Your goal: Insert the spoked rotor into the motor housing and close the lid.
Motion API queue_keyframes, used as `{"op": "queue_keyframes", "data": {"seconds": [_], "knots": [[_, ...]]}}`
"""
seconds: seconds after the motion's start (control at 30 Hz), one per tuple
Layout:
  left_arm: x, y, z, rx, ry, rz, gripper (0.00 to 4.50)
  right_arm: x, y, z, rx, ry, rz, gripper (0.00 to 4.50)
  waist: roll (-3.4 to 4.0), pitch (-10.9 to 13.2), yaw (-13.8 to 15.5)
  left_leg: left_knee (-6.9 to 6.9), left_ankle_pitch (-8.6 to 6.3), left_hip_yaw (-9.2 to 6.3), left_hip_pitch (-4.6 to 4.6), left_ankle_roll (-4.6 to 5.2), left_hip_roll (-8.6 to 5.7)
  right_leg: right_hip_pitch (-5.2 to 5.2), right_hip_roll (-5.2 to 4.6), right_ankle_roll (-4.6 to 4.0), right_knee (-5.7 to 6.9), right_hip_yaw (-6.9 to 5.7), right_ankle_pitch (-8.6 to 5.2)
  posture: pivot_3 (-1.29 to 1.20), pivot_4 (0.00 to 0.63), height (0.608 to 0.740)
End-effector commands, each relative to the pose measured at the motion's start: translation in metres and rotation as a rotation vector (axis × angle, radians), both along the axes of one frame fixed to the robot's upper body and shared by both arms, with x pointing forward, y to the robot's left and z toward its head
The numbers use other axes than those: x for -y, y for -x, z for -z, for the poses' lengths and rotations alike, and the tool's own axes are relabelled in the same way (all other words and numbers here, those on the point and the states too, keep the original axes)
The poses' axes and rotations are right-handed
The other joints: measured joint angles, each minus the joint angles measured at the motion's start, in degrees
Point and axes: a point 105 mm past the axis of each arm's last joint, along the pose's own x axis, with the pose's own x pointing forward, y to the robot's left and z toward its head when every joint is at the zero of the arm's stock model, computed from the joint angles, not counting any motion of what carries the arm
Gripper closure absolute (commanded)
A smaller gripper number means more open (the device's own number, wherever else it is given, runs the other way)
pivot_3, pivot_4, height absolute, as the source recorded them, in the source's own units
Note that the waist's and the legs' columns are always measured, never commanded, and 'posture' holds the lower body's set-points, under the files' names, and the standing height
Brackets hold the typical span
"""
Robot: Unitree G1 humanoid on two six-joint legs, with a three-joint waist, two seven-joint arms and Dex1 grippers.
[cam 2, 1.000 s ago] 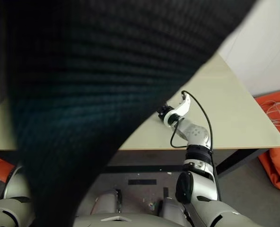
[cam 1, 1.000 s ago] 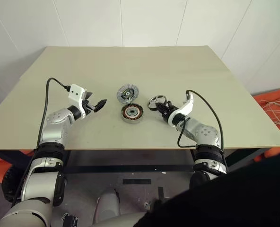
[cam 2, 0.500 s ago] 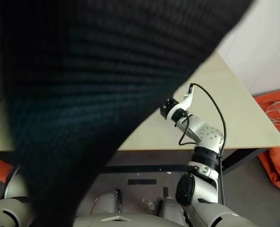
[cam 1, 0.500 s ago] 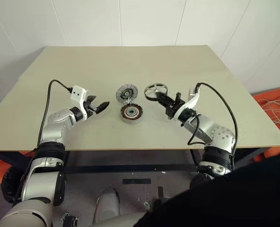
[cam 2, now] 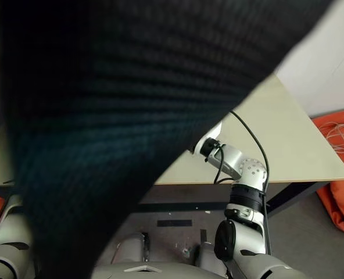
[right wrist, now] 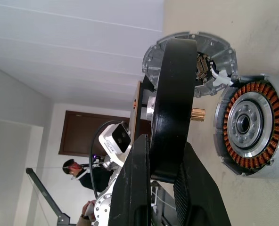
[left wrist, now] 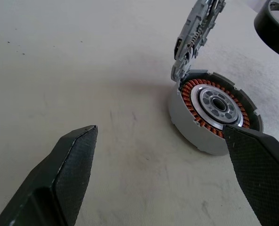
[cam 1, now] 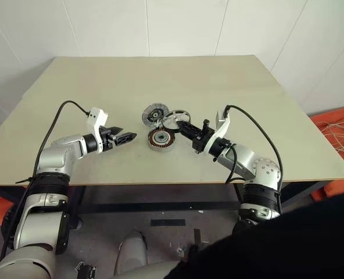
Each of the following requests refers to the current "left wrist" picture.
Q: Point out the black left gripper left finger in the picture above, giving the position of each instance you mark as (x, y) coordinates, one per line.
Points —
(47, 183)

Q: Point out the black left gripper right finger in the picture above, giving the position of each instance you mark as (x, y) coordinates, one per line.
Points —
(259, 169)

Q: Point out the round grey metal object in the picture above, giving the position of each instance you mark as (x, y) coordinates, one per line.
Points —
(177, 108)

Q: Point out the grey circuit board cover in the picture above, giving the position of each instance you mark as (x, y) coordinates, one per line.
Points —
(189, 30)

